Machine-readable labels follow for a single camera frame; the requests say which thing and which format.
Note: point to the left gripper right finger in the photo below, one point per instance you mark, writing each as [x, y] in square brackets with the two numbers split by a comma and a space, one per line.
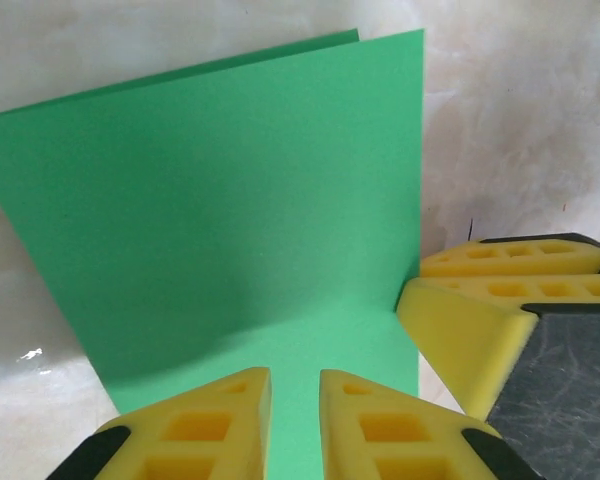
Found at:
[395, 435]

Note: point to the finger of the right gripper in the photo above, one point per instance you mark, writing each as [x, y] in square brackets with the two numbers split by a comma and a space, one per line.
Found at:
[480, 340]
[505, 260]

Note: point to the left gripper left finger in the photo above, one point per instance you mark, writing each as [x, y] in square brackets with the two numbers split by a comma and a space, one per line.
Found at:
[195, 430]

